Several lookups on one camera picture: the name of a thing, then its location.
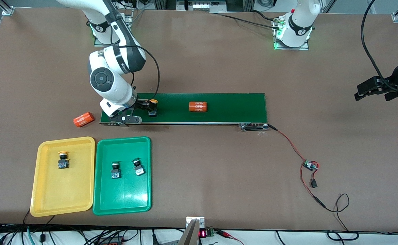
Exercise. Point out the green push button switch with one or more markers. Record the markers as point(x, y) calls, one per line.
point(116, 174)
point(138, 171)

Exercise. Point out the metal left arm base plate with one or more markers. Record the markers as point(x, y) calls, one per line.
point(292, 48)

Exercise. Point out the red clip lead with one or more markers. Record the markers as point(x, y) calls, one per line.
point(229, 235)

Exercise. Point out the orange cylinder with white print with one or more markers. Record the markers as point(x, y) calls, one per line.
point(83, 119)
point(198, 106)

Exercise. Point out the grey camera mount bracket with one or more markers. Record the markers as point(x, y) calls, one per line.
point(189, 234)

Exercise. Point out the green conveyor belt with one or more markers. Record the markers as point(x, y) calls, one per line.
point(233, 109)

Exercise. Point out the small black connector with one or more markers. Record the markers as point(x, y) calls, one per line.
point(314, 184)

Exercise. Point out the yellow plastic tray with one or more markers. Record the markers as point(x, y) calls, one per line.
point(63, 190)

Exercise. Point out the red digit display module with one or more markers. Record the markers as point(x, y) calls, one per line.
point(204, 233)

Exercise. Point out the green plastic tray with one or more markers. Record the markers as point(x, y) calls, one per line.
point(131, 194)

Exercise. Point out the small green circuit board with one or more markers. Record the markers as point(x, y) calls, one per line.
point(310, 165)

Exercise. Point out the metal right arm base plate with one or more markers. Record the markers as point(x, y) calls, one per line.
point(130, 23)

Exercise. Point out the aluminium frame structure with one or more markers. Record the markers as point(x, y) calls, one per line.
point(182, 4)

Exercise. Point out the red power strip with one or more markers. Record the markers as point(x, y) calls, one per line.
point(110, 243)

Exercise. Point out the yellow push button switch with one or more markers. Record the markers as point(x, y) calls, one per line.
point(63, 163)
point(152, 109)

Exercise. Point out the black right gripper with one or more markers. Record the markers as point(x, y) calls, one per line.
point(140, 103)

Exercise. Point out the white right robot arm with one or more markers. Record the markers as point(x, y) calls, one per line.
point(112, 78)

